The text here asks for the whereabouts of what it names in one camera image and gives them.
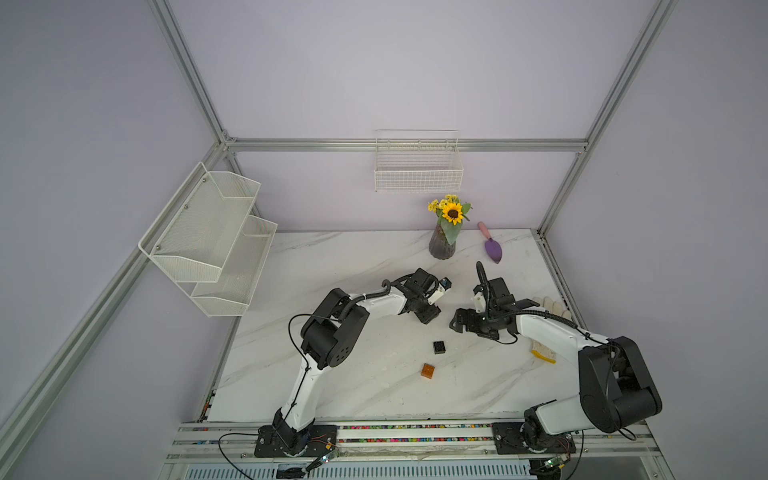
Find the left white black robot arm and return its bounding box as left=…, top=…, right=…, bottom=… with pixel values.
left=272, top=268, right=452, bottom=433

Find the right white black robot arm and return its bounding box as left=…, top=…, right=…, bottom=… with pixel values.
left=450, top=261, right=663, bottom=443

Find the orange square lego brick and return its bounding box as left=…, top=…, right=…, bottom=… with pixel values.
left=421, top=363, right=435, bottom=379

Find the white work glove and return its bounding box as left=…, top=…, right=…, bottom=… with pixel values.
left=531, top=297, right=573, bottom=364

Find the purple pink garden trowel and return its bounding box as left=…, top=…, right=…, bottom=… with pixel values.
left=477, top=221, right=503, bottom=264

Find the sunflower bouquet in grey vase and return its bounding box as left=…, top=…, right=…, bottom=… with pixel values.
left=427, top=194, right=472, bottom=260

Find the white mesh two-tier shelf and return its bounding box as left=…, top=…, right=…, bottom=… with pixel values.
left=138, top=163, right=278, bottom=317

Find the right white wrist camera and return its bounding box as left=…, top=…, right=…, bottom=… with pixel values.
left=472, top=285, right=487, bottom=315

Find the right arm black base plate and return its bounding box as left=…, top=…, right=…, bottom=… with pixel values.
left=491, top=422, right=576, bottom=455

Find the white wire wall basket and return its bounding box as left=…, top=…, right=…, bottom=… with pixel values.
left=374, top=129, right=464, bottom=193

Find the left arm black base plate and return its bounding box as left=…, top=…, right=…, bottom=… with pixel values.
left=254, top=424, right=339, bottom=458

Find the aluminium front rail frame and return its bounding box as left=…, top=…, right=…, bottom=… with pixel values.
left=166, top=419, right=661, bottom=465

